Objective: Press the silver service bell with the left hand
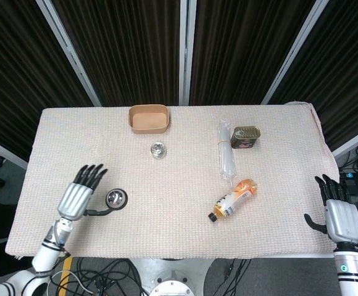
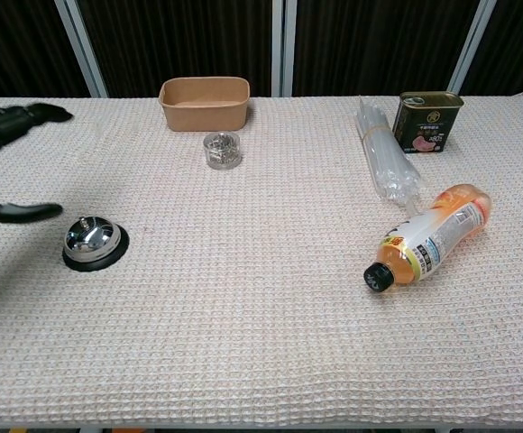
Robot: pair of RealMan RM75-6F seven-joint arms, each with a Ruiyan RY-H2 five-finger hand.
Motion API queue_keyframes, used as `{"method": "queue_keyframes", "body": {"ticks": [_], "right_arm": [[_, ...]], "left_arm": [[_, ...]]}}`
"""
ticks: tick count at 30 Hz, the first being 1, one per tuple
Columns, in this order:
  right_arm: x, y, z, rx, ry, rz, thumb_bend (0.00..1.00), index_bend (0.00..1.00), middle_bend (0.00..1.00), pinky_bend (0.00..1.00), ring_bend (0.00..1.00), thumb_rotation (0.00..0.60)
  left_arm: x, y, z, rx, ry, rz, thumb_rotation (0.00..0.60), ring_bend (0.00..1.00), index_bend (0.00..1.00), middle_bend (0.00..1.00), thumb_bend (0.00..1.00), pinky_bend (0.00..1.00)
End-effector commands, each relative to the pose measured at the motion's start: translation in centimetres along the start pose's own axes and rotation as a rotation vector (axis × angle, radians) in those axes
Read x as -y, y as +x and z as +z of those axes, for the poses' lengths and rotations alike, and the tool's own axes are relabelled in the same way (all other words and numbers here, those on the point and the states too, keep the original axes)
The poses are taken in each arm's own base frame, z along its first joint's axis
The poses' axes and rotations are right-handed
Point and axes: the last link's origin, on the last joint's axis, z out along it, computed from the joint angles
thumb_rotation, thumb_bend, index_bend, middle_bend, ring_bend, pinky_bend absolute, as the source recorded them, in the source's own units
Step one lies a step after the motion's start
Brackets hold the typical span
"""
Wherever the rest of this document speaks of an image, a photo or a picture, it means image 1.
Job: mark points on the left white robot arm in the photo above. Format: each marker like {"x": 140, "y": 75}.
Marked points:
{"x": 34, "y": 265}

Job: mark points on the gold rectangular food tin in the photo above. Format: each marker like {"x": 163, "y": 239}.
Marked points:
{"x": 245, "y": 137}

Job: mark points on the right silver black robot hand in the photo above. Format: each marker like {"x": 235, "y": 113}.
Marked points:
{"x": 342, "y": 222}

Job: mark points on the dark folding partition screen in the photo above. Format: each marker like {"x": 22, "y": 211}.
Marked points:
{"x": 179, "y": 49}

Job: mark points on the orange drink plastic bottle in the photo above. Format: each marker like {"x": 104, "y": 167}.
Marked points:
{"x": 233, "y": 200}

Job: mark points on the beige woven tablecloth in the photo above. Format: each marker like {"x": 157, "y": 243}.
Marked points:
{"x": 179, "y": 172}

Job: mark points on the clear glass cup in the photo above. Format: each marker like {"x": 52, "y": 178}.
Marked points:
{"x": 158, "y": 150}

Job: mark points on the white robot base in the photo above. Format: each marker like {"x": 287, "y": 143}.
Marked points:
{"x": 169, "y": 279}

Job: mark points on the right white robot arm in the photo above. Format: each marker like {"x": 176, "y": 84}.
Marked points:
{"x": 352, "y": 271}

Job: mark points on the brown paper bowl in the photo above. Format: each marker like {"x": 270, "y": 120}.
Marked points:
{"x": 149, "y": 119}

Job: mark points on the bundle of clear straws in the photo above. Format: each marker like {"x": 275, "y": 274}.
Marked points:
{"x": 226, "y": 154}

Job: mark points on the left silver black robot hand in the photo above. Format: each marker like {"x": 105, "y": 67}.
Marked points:
{"x": 77, "y": 197}

